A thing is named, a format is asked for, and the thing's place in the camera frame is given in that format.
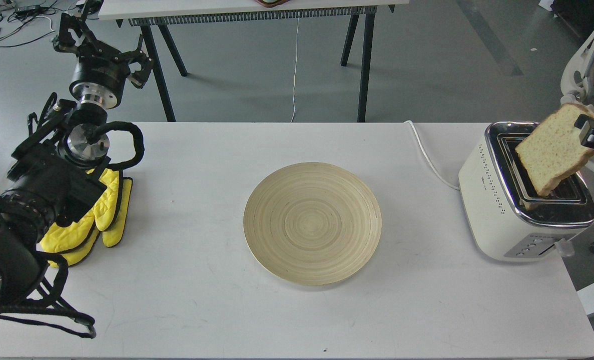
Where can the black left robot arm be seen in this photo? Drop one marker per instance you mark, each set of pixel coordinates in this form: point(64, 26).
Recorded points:
point(57, 175)

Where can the slice of white bread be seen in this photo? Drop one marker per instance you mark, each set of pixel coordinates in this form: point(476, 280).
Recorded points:
point(552, 152)

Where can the yellow oven mitt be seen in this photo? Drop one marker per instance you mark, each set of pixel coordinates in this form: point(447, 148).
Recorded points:
point(106, 220)

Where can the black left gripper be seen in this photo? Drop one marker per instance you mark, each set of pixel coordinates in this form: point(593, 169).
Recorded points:
point(95, 74)

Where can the white background table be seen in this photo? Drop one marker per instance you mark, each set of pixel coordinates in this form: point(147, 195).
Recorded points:
point(145, 14)

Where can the round bamboo plate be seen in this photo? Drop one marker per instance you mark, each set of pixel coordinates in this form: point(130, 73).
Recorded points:
point(312, 223)

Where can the cream white toaster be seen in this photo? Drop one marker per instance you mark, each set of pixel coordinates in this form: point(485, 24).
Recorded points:
point(509, 222)

